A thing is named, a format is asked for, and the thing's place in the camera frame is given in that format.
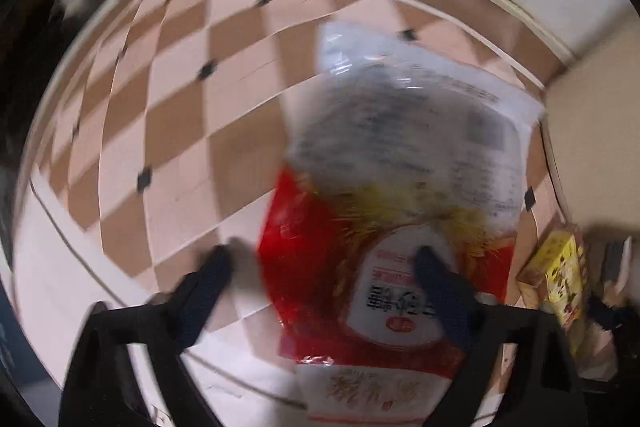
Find checkered tablecloth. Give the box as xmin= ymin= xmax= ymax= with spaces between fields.
xmin=10 ymin=0 xmax=576 ymax=427

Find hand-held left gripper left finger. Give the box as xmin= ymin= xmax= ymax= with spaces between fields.
xmin=57 ymin=244 xmax=233 ymax=427

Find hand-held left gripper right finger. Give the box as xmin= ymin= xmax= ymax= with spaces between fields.
xmin=415 ymin=246 xmax=586 ymax=427

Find clear printed packet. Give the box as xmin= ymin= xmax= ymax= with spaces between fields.
xmin=285 ymin=21 xmax=547 ymax=240

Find long yellow box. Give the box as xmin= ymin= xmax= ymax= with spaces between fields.
xmin=517 ymin=229 xmax=588 ymax=330

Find red and white food packet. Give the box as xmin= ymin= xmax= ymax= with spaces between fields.
xmin=256 ymin=164 xmax=518 ymax=427

